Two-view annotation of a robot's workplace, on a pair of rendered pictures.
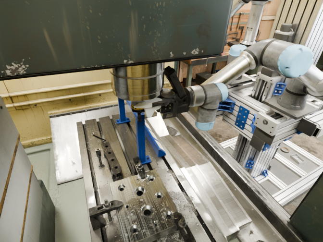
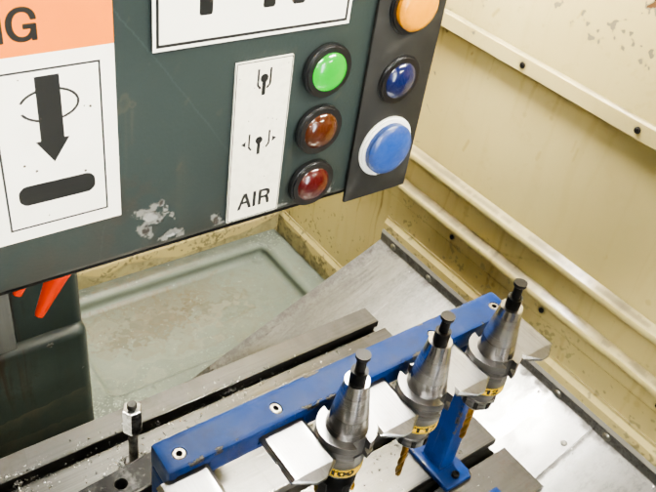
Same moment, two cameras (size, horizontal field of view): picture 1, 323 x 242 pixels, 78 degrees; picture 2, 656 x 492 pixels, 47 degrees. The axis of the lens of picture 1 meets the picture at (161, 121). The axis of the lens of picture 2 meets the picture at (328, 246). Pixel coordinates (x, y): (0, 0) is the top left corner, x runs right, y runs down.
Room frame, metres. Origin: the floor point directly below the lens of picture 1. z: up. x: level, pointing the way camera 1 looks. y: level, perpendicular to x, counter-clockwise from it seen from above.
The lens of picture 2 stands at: (0.79, -0.33, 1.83)
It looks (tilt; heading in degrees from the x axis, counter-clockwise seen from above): 38 degrees down; 72
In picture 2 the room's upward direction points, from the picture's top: 10 degrees clockwise
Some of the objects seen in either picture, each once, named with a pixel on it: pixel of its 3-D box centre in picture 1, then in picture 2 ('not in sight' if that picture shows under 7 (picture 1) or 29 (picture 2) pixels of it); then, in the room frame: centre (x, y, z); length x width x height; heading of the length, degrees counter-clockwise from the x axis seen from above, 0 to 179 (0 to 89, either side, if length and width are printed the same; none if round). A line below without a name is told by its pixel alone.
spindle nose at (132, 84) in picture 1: (137, 71); not in sight; (0.56, 0.08, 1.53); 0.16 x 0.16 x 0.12
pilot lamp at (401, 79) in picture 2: not in sight; (399, 80); (0.92, 0.01, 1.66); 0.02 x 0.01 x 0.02; 24
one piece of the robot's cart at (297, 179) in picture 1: (256, 167); not in sight; (1.51, -1.05, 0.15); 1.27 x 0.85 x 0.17; 119
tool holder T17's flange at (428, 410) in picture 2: not in sight; (424, 390); (1.09, 0.17, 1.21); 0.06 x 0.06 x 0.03
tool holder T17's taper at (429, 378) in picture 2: not in sight; (432, 362); (1.09, 0.17, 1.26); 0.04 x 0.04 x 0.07
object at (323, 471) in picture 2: not in sight; (301, 455); (0.93, 0.10, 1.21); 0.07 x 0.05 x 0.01; 114
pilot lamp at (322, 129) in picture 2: not in sight; (319, 130); (0.87, -0.01, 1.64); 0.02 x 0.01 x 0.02; 24
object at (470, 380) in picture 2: not in sight; (459, 373); (1.14, 0.19, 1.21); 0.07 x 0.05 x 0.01; 114
